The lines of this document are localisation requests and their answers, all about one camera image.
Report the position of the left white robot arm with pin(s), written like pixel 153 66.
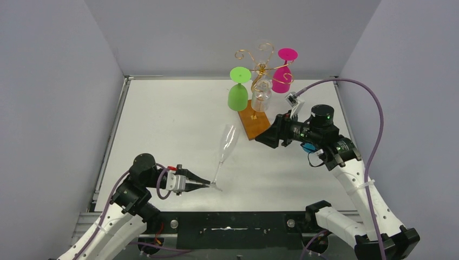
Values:
pixel 128 212

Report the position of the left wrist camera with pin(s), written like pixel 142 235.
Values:
pixel 175 183

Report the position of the green plastic wine glass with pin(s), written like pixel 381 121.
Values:
pixel 238 94

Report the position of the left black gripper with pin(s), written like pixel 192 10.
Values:
pixel 179 170

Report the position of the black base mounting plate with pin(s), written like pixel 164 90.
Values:
pixel 230 235

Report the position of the clear tall flute glass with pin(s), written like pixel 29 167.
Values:
pixel 228 142

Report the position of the pink plastic wine glass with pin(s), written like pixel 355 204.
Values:
pixel 282 77

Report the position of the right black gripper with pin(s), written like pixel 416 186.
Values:
pixel 279 128

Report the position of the clear patterned wine glass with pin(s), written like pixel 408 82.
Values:
pixel 261 95

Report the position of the gold wire glass rack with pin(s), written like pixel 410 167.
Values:
pixel 254 123

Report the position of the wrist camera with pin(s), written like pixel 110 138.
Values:
pixel 175 183
pixel 295 102

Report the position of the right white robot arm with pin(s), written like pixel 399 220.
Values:
pixel 380 235

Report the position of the blue plastic wine glass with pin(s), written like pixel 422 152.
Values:
pixel 308 148

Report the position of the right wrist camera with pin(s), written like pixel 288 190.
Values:
pixel 295 102

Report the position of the clear round wine glass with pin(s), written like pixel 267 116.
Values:
pixel 264 49

